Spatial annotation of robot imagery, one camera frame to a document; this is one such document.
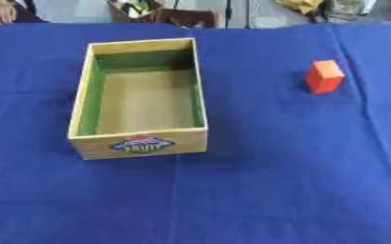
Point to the brown bag with items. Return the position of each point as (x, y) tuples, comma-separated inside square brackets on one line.
[(131, 9)]

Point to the black tripod leg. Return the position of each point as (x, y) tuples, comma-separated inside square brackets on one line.
[(228, 12)]

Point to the tan box with green inside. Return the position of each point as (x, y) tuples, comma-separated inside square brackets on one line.
[(143, 105)]

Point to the yellow bag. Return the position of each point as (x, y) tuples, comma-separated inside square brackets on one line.
[(300, 4)]

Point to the orange rectangular block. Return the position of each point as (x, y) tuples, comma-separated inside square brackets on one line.
[(323, 77)]

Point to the person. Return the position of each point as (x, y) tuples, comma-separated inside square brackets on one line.
[(26, 12)]

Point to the person's hand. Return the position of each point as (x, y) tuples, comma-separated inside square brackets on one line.
[(1, 12)]

